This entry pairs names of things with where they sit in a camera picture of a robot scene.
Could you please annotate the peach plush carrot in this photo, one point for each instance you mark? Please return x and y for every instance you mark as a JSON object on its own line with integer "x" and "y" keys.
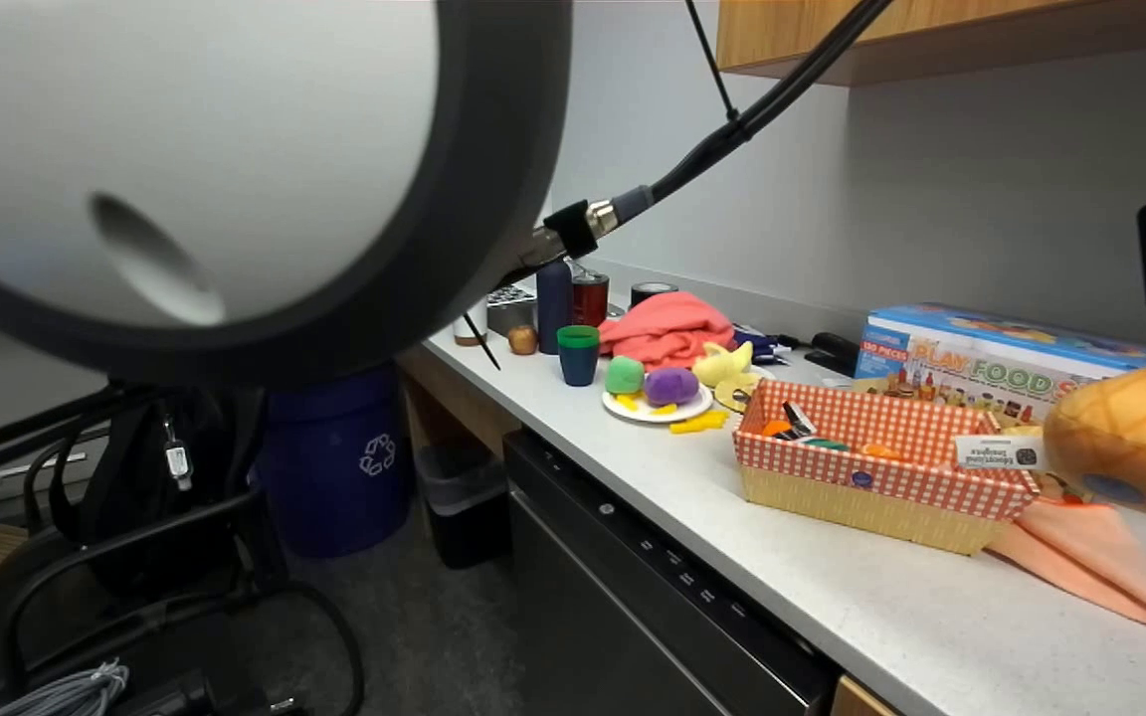
{"x": 1093, "y": 561}

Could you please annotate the wooden upper cabinet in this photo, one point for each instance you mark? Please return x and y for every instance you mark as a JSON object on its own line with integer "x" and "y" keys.
{"x": 934, "y": 33}

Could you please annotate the black short cup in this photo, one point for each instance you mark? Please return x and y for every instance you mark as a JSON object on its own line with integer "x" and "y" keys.
{"x": 654, "y": 291}

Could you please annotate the yellow plush toy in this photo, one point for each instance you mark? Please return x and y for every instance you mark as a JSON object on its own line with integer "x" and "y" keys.
{"x": 730, "y": 370}

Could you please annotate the dark steel dishwasher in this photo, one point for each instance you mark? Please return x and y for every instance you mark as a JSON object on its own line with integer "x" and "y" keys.
{"x": 599, "y": 610}

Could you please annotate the small grey box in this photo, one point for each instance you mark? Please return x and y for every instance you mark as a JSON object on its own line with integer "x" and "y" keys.
{"x": 511, "y": 317}

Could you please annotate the black stapler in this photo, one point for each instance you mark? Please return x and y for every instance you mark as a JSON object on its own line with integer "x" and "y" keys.
{"x": 836, "y": 353}

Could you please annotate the small brown round object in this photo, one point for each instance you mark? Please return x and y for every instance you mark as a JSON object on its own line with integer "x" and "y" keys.
{"x": 522, "y": 341}

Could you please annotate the thin black stick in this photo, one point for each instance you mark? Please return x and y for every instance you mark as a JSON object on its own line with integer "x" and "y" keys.
{"x": 480, "y": 341}

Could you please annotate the stuffed orange pineapple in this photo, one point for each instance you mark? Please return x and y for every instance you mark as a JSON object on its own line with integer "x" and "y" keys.
{"x": 1133, "y": 433}

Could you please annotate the yellow toy fry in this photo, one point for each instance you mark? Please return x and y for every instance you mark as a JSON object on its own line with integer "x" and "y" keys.
{"x": 699, "y": 425}

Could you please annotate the black backpack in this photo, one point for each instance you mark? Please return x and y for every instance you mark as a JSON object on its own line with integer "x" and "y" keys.
{"x": 137, "y": 491}

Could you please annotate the red brown cup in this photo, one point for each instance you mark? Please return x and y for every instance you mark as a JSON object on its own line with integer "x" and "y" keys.
{"x": 589, "y": 303}

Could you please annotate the blue cup green rim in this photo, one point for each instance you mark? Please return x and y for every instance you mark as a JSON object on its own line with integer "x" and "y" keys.
{"x": 577, "y": 358}

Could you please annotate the blue toy food box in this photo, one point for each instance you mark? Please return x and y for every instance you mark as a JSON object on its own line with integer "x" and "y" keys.
{"x": 998, "y": 345}

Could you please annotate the purple plush toy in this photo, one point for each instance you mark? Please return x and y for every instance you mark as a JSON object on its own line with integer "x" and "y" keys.
{"x": 670, "y": 387}

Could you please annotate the dark blue spiky toy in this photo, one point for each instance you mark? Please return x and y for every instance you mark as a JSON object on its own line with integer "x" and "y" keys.
{"x": 760, "y": 346}

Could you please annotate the dark blue tumbler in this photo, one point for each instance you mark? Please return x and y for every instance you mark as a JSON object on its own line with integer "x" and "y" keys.
{"x": 553, "y": 313}

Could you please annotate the coral pink cloth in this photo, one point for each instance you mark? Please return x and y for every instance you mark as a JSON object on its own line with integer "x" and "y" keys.
{"x": 665, "y": 329}

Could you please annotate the orange red toy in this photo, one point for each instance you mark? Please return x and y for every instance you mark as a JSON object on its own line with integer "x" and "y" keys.
{"x": 885, "y": 450}

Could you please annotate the green plush toy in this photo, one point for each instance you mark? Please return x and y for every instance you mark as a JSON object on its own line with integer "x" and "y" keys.
{"x": 622, "y": 377}

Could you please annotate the red checkered basket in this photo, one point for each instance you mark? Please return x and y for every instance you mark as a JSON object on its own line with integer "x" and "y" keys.
{"x": 866, "y": 498}

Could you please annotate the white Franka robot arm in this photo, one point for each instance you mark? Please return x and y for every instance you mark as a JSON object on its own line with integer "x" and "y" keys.
{"x": 202, "y": 132}

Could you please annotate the small black trash bin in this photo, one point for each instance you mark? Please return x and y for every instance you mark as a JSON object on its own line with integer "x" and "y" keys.
{"x": 466, "y": 512}

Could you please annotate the blue recycling bin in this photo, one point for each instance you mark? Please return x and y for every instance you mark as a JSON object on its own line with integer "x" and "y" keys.
{"x": 337, "y": 464}

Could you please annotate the wooden base cabinet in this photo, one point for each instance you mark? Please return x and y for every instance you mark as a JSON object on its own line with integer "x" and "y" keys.
{"x": 857, "y": 700}
{"x": 447, "y": 399}

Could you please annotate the white round plate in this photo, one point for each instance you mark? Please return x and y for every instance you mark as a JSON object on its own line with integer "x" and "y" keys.
{"x": 658, "y": 414}

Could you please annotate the teal toy piece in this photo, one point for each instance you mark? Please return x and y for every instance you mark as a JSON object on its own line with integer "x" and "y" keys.
{"x": 831, "y": 445}

